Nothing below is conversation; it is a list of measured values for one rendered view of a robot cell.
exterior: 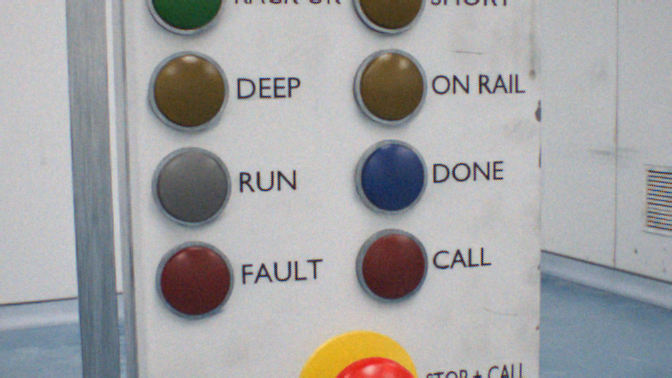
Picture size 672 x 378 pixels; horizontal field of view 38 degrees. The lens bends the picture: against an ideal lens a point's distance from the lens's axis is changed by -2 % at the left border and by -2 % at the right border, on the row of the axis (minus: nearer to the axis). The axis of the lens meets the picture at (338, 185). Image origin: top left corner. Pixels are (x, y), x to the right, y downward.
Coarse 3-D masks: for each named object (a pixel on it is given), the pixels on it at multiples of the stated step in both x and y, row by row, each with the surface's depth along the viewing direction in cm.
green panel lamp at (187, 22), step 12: (156, 0) 35; (168, 0) 35; (180, 0) 36; (192, 0) 36; (204, 0) 36; (216, 0) 36; (156, 12) 36; (168, 12) 36; (180, 12) 36; (192, 12) 36; (204, 12) 36; (216, 12) 36; (168, 24) 36; (180, 24) 36; (192, 24) 36; (204, 24) 36
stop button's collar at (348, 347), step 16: (336, 336) 39; (352, 336) 39; (368, 336) 40; (384, 336) 40; (320, 352) 39; (336, 352) 39; (352, 352) 39; (368, 352) 40; (384, 352) 40; (400, 352) 40; (304, 368) 39; (320, 368) 39; (336, 368) 39; (496, 368) 42; (512, 368) 42
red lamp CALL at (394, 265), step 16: (384, 240) 39; (400, 240) 39; (368, 256) 39; (384, 256) 39; (400, 256) 39; (416, 256) 39; (368, 272) 39; (384, 272) 39; (400, 272) 39; (416, 272) 39; (384, 288) 39; (400, 288) 39
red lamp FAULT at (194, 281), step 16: (176, 256) 37; (192, 256) 37; (208, 256) 37; (176, 272) 37; (192, 272) 37; (208, 272) 37; (224, 272) 37; (176, 288) 37; (192, 288) 37; (208, 288) 37; (224, 288) 37; (176, 304) 37; (192, 304) 37; (208, 304) 37
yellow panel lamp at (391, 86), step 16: (368, 64) 38; (384, 64) 38; (400, 64) 38; (368, 80) 38; (384, 80) 38; (400, 80) 38; (416, 80) 39; (368, 96) 38; (384, 96) 38; (400, 96) 38; (416, 96) 39; (384, 112) 38; (400, 112) 39
